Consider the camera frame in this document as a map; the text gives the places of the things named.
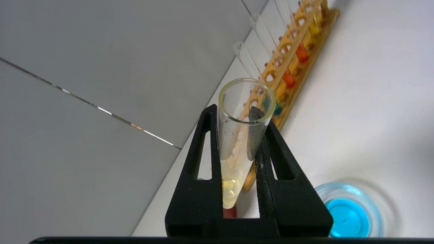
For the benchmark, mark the test tube with yellow pigment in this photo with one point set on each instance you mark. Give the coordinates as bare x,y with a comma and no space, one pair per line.
314,29
230,162

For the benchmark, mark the wooden test tube rack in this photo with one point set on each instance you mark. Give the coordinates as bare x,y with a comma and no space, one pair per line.
318,42

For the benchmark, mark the test tube with teal pigment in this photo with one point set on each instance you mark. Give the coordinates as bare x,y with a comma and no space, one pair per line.
247,59

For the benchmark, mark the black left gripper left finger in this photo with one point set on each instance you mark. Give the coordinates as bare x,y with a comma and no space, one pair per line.
193,203

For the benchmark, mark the small glass beaker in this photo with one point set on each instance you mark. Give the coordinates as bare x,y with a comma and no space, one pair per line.
349,217

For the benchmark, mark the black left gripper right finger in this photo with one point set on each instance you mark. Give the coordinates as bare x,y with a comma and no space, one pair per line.
291,210

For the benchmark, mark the red cup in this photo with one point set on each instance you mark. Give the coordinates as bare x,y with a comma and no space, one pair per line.
230,212

